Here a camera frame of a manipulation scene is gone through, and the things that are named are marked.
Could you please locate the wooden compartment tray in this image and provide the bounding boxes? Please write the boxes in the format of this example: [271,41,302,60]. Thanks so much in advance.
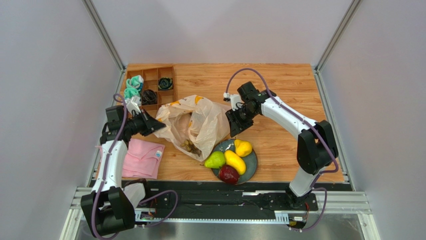
[125,65,178,117]

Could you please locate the banana print plastic bag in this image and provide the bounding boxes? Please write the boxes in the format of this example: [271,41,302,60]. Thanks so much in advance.
[154,95,231,162]

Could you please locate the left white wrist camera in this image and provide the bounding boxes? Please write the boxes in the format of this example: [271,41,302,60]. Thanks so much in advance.
[125,95,142,117]

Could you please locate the black rolled sock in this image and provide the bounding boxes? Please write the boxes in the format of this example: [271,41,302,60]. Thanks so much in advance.
[141,89,158,106]

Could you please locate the fake longan bunch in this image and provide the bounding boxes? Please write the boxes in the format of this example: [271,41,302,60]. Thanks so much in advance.
[180,139,202,157]

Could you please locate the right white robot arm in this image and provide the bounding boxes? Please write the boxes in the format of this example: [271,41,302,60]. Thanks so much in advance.
[223,81,339,198]

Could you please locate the yellow fake mango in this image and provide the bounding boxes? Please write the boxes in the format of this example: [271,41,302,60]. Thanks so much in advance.
[224,150,247,176]

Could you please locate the red fake apple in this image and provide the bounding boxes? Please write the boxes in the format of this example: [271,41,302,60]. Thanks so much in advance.
[219,164,240,185]

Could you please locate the dark green rolled sock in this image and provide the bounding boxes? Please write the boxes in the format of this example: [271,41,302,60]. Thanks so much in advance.
[158,77,173,91]

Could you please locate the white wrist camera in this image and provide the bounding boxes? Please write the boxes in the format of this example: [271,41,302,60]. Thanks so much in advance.
[223,92,244,111]
[125,95,142,117]

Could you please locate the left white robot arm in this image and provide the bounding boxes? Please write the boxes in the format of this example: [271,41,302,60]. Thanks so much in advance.
[80,105,166,240]

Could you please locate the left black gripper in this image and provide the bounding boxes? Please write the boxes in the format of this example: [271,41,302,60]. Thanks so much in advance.
[123,108,166,137]

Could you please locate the yellow fake pear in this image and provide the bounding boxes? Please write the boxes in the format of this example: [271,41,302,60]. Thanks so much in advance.
[234,139,253,158]

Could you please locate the green fake pear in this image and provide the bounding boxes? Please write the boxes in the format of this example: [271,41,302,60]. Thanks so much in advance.
[204,151,226,169]

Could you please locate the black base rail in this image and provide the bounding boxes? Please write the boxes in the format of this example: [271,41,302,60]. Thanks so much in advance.
[137,180,321,221]

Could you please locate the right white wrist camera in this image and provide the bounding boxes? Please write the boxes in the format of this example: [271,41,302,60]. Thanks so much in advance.
[223,92,244,111]

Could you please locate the teal rolled sock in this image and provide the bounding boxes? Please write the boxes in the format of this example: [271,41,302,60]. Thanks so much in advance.
[123,75,144,100]

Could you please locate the pink folded cloth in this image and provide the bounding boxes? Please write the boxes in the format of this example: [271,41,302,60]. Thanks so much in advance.
[98,138,166,180]

